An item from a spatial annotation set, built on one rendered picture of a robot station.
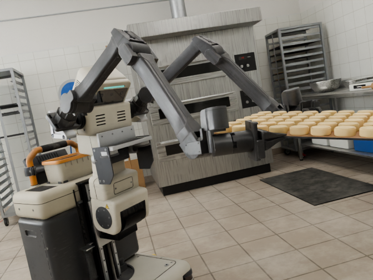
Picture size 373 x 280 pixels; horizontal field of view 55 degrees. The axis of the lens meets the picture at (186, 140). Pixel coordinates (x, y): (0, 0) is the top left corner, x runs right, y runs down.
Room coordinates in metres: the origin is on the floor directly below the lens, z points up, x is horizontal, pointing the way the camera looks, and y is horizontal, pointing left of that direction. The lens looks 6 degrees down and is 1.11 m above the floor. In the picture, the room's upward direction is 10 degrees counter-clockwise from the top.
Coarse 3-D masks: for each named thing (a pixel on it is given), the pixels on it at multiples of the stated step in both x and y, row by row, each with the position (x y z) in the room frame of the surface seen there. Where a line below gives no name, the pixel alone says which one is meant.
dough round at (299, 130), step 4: (292, 128) 0.94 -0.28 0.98; (296, 128) 0.93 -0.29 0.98; (300, 128) 0.92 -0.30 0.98; (304, 128) 0.92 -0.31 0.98; (308, 128) 0.93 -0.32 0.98; (292, 132) 0.94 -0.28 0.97; (296, 132) 0.93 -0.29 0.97; (300, 132) 0.92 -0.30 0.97; (304, 132) 0.92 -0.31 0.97; (308, 132) 0.93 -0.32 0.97
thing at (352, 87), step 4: (368, 80) 3.66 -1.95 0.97; (372, 80) 3.58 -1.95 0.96; (352, 84) 3.75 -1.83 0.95; (356, 84) 3.70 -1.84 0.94; (360, 84) 3.65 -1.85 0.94; (364, 84) 3.60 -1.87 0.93; (368, 84) 3.55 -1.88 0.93; (352, 88) 3.75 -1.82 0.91; (356, 88) 3.70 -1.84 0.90; (360, 88) 3.65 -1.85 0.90; (364, 88) 3.61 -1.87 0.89; (368, 88) 3.56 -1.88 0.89
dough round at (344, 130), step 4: (336, 128) 0.87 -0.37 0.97; (340, 128) 0.86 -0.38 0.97; (344, 128) 0.86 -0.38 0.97; (348, 128) 0.86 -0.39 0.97; (352, 128) 0.86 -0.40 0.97; (336, 132) 0.87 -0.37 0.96; (340, 132) 0.86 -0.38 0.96; (344, 132) 0.86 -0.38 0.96; (348, 132) 0.85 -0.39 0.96; (352, 132) 0.85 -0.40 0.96; (340, 136) 0.86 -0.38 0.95; (344, 136) 0.86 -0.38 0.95; (348, 136) 0.86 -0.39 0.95
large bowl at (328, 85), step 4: (328, 80) 4.68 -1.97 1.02; (332, 80) 4.34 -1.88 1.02; (336, 80) 4.35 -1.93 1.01; (340, 80) 4.40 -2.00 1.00; (312, 84) 4.48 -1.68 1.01; (316, 84) 4.43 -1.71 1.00; (320, 84) 4.39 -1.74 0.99; (324, 84) 4.37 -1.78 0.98; (328, 84) 4.35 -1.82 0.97; (332, 84) 4.35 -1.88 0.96; (336, 84) 4.37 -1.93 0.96; (312, 88) 4.53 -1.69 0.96; (316, 88) 4.46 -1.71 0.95; (320, 88) 4.42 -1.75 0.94; (324, 88) 4.39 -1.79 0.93; (328, 88) 4.38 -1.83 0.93; (332, 88) 4.39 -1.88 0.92; (320, 92) 4.51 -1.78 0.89; (324, 92) 4.47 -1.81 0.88
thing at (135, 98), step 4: (136, 96) 1.75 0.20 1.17; (132, 100) 1.76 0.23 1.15; (136, 100) 1.74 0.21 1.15; (140, 100) 1.73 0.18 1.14; (136, 104) 1.74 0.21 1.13; (140, 104) 1.74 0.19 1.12; (144, 104) 1.75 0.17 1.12; (136, 108) 1.75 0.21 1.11; (140, 108) 1.75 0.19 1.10; (144, 108) 1.76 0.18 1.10; (136, 112) 1.75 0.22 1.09; (140, 112) 1.77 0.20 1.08; (144, 112) 1.79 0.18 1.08
